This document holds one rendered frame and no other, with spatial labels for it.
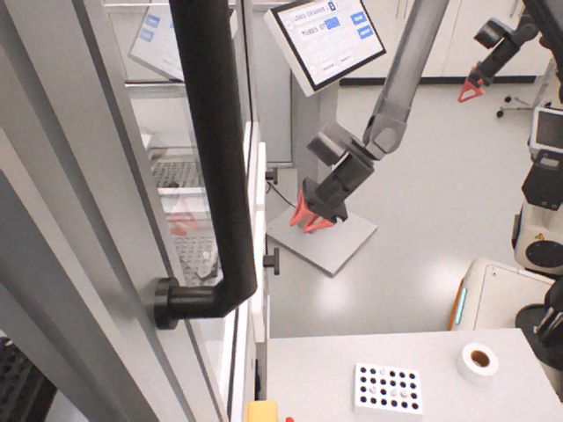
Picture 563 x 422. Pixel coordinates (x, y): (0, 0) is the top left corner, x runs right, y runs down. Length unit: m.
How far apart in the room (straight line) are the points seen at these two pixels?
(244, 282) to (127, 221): 0.06
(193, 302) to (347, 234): 1.96
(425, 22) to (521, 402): 0.74
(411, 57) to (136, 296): 0.65
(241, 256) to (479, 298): 1.58
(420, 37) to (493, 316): 1.18
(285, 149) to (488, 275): 1.49
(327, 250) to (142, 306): 1.88
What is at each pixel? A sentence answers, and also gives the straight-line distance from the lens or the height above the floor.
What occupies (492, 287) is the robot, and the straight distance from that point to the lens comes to 1.76.
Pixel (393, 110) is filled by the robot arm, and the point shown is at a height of 1.22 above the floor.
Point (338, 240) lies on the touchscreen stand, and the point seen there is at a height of 0.04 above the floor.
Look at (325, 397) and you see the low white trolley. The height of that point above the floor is 0.76.
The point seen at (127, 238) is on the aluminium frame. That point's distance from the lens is 0.17.
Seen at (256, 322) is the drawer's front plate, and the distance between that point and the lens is 0.75.
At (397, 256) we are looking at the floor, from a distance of 2.12.
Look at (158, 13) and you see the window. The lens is 0.30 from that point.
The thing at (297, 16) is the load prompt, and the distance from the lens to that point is 1.51.
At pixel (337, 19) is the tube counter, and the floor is 1.11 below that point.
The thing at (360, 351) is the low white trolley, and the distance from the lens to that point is 0.88.
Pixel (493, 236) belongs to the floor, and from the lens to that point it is 2.43.
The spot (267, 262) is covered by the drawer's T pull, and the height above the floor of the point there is 0.91.
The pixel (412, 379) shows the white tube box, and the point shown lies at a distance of 0.86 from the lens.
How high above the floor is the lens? 1.53
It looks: 42 degrees down
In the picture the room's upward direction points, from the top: straight up
